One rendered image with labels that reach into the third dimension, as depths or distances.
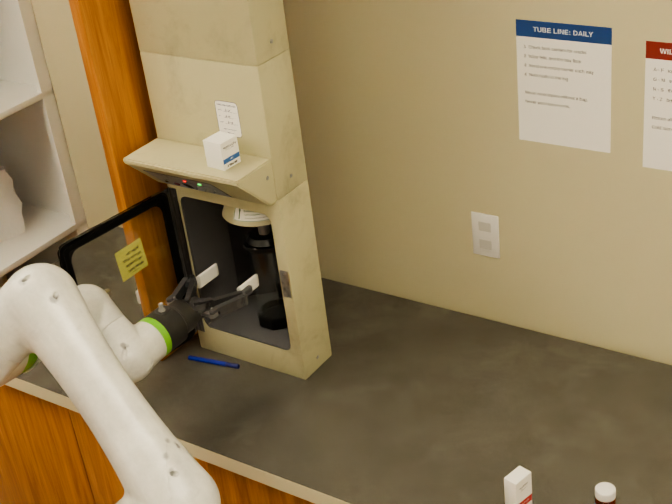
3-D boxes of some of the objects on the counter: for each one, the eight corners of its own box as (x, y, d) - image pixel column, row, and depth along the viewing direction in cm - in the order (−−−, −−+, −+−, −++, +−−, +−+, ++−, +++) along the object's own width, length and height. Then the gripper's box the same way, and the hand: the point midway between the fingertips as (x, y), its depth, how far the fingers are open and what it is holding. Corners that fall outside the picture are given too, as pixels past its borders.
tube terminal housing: (260, 297, 291) (211, 14, 253) (363, 325, 274) (328, 26, 236) (200, 347, 273) (138, 51, 235) (306, 380, 256) (258, 67, 218)
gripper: (212, 320, 229) (275, 270, 244) (130, 295, 242) (195, 249, 257) (218, 350, 233) (280, 299, 248) (137, 324, 245) (200, 277, 261)
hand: (232, 277), depth 251 cm, fingers open, 11 cm apart
